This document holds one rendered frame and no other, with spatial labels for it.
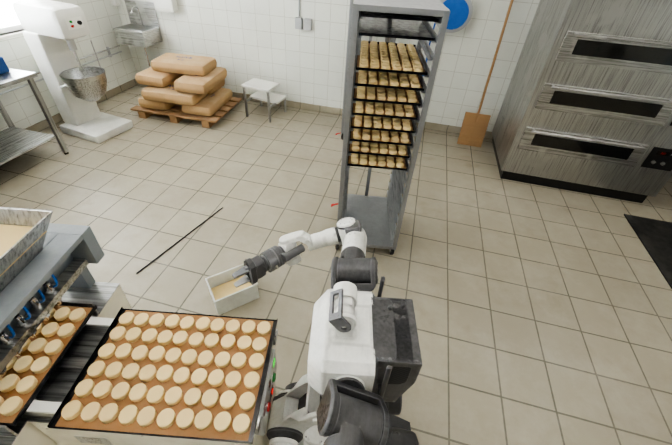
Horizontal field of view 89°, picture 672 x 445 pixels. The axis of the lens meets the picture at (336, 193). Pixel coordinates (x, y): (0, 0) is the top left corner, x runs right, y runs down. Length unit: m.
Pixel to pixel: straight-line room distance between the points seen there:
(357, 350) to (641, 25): 3.47
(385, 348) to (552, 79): 3.20
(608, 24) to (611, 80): 0.48
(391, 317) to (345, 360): 0.18
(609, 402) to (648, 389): 0.30
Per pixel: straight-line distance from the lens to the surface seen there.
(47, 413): 1.52
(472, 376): 2.50
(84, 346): 1.66
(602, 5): 3.75
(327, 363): 0.97
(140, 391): 1.39
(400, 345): 1.02
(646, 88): 4.10
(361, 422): 0.93
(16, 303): 1.42
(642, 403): 2.96
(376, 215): 3.02
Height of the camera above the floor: 2.10
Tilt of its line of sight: 37 degrees down
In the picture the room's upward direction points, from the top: 4 degrees clockwise
